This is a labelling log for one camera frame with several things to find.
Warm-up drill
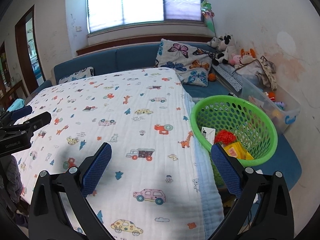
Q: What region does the wooden display cabinet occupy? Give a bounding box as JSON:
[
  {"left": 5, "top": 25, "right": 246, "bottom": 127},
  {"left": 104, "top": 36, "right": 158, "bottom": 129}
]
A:
[{"left": 0, "top": 41, "right": 7, "bottom": 105}]

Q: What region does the yellow wrapper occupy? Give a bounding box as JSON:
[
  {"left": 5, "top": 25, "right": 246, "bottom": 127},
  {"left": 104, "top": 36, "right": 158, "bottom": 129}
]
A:
[{"left": 222, "top": 141, "right": 254, "bottom": 160}]

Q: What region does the grey white plush toy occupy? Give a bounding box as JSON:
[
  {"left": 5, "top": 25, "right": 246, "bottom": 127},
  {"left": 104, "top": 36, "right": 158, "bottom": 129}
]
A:
[{"left": 207, "top": 37, "right": 223, "bottom": 48}]

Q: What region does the blue patterned cloth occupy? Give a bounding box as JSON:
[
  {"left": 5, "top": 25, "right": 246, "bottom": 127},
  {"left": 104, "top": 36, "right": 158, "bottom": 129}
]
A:
[{"left": 212, "top": 64, "right": 244, "bottom": 93}]

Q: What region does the beige printed cloth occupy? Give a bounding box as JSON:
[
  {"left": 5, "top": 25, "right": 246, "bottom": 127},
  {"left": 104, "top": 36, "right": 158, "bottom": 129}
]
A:
[{"left": 259, "top": 56, "right": 278, "bottom": 90}]

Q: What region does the printed white blanket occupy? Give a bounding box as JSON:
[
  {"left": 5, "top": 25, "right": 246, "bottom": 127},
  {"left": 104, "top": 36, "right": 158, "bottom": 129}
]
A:
[{"left": 12, "top": 67, "right": 225, "bottom": 240}]

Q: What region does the blue sofa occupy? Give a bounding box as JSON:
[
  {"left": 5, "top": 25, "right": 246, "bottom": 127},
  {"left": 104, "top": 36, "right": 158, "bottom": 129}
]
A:
[{"left": 27, "top": 41, "right": 302, "bottom": 193}]

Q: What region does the butterfly print pillow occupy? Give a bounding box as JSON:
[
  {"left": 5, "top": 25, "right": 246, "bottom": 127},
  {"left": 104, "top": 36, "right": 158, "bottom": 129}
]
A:
[{"left": 154, "top": 39, "right": 215, "bottom": 87}]

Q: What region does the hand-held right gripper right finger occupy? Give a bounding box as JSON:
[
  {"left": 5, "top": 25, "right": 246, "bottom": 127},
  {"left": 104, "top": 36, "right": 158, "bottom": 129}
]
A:
[{"left": 207, "top": 142, "right": 294, "bottom": 240}]

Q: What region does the blue wipes pack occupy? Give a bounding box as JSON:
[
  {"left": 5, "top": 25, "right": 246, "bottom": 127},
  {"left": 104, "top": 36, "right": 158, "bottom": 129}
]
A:
[{"left": 7, "top": 99, "right": 25, "bottom": 112}]

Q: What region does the colourful pinwheel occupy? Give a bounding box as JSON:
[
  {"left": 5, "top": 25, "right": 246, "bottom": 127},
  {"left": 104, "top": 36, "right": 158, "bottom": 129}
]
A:
[{"left": 200, "top": 1, "right": 218, "bottom": 37}]

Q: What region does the orange fox plush toy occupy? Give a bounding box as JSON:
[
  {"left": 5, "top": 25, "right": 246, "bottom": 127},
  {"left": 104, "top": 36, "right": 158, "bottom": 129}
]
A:
[{"left": 240, "top": 49, "right": 257, "bottom": 60}]

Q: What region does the grey cloth pile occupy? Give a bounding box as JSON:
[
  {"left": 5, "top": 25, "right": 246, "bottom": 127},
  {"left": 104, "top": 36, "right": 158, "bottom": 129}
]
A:
[{"left": 235, "top": 59, "right": 263, "bottom": 77}]

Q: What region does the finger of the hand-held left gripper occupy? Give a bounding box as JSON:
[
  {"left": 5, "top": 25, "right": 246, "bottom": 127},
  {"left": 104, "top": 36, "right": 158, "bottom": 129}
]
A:
[
  {"left": 0, "top": 106, "right": 33, "bottom": 125},
  {"left": 14, "top": 112, "right": 52, "bottom": 140}
]

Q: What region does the clear storage box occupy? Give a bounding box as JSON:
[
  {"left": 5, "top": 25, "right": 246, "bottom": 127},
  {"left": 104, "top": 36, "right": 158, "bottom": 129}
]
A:
[{"left": 240, "top": 77, "right": 300, "bottom": 133}]

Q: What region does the small patterned pillow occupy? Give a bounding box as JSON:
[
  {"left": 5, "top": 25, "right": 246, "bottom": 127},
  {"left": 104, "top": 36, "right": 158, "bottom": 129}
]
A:
[{"left": 59, "top": 67, "right": 95, "bottom": 84}]

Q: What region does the window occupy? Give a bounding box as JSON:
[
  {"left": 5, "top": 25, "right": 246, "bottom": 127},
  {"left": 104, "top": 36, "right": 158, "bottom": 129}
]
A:
[{"left": 86, "top": 0, "right": 204, "bottom": 34}]

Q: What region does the green plastic basket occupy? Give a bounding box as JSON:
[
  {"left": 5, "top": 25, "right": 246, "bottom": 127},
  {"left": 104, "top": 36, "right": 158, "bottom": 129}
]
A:
[{"left": 189, "top": 95, "right": 278, "bottom": 167}]

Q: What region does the wooden door frame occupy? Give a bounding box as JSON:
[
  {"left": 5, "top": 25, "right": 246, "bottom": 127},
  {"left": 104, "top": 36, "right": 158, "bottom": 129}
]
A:
[{"left": 15, "top": 5, "right": 47, "bottom": 100}]

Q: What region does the cow plush toy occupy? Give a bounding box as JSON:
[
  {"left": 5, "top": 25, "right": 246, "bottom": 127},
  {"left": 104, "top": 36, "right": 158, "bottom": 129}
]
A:
[{"left": 212, "top": 34, "right": 237, "bottom": 65}]

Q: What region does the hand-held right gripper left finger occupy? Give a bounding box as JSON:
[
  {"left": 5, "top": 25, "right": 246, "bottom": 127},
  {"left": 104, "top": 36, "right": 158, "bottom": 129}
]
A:
[{"left": 28, "top": 142, "right": 115, "bottom": 240}]

